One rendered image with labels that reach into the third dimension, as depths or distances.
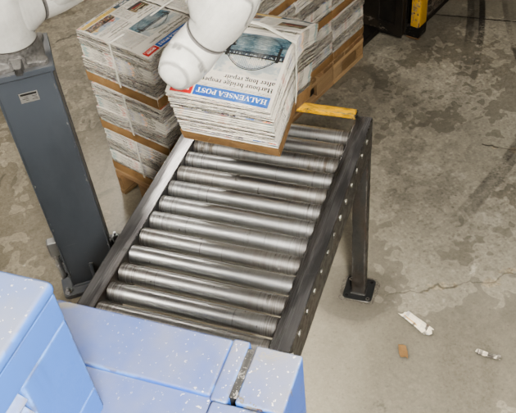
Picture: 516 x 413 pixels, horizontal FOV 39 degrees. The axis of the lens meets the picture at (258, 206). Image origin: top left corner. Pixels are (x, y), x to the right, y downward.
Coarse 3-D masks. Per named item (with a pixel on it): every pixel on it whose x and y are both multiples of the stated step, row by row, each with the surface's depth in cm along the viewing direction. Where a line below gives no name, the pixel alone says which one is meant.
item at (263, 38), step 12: (240, 36) 194; (252, 36) 194; (264, 36) 193; (276, 36) 193; (288, 36) 193; (300, 36) 193; (264, 48) 189; (276, 48) 189; (288, 48) 189; (300, 48) 196
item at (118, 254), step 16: (176, 144) 223; (192, 144) 223; (176, 160) 218; (160, 176) 213; (176, 176) 216; (160, 192) 208; (144, 208) 204; (128, 224) 200; (144, 224) 200; (128, 240) 196; (112, 256) 192; (128, 256) 194; (96, 272) 189; (112, 272) 188; (96, 288) 185; (80, 304) 182; (96, 304) 182
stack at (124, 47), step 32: (128, 0) 283; (160, 0) 281; (320, 0) 333; (96, 32) 268; (128, 32) 266; (160, 32) 265; (320, 32) 343; (96, 64) 276; (128, 64) 264; (96, 96) 292; (160, 96) 267; (320, 96) 367; (128, 128) 291; (160, 128) 277; (128, 160) 308; (160, 160) 292; (128, 192) 328
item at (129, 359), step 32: (96, 320) 83; (128, 320) 83; (96, 352) 80; (128, 352) 80; (160, 352) 79; (192, 352) 79; (224, 352) 79; (96, 384) 78; (128, 384) 77; (160, 384) 77; (192, 384) 76
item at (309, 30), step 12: (252, 24) 199; (276, 24) 201; (288, 24) 203; (300, 24) 204; (312, 24) 206; (312, 36) 206; (312, 48) 208; (300, 60) 199; (312, 60) 211; (300, 72) 203; (300, 84) 206
